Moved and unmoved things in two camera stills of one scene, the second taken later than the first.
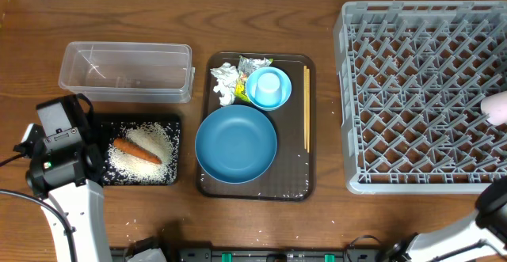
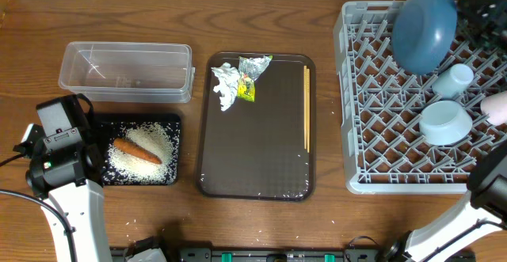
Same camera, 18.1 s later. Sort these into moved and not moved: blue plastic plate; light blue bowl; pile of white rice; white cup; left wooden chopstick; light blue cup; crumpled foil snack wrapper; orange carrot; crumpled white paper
Moved: light blue cup; light blue bowl; blue plastic plate
Not moved: crumpled white paper; crumpled foil snack wrapper; pile of white rice; left wooden chopstick; white cup; orange carrot
